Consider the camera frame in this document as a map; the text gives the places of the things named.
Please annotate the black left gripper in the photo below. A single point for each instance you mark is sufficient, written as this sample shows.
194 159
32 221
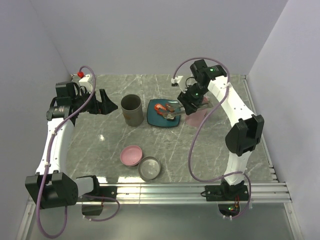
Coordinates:
106 106

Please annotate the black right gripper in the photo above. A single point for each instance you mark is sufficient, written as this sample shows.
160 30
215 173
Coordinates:
184 98

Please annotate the metal food tongs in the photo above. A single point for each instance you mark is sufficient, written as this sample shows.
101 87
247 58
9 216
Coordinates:
179 109

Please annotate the red shrimp toy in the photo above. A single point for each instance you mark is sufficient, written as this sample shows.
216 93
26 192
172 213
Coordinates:
160 108

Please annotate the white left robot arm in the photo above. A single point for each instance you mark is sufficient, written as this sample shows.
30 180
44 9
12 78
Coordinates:
50 186

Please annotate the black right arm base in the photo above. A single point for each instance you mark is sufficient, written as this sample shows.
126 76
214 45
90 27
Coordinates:
225 192

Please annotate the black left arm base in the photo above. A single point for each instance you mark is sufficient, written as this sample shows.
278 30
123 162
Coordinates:
94 204

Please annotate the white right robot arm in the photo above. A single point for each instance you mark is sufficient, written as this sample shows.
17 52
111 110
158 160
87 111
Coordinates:
246 127

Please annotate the pink plastic cup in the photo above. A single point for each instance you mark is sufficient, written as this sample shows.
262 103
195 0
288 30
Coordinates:
195 119

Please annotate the grey plastic cup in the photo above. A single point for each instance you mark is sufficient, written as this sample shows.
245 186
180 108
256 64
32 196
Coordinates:
132 110

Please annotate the teal square plate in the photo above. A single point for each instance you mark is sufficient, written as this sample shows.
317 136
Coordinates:
157 120

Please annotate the pink cup lid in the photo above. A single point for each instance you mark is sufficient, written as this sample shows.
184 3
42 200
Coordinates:
131 155

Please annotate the grey cup lid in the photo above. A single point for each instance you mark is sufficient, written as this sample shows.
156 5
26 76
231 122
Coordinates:
149 168

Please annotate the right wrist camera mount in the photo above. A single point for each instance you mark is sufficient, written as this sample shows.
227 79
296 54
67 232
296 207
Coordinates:
179 81

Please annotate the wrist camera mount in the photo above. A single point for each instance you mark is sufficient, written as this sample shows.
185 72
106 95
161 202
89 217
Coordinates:
84 85
179 81

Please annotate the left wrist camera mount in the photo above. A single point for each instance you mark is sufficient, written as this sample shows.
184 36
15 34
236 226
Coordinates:
84 85

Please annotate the aluminium rail frame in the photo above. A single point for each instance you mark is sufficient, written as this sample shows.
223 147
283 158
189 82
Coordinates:
169 206

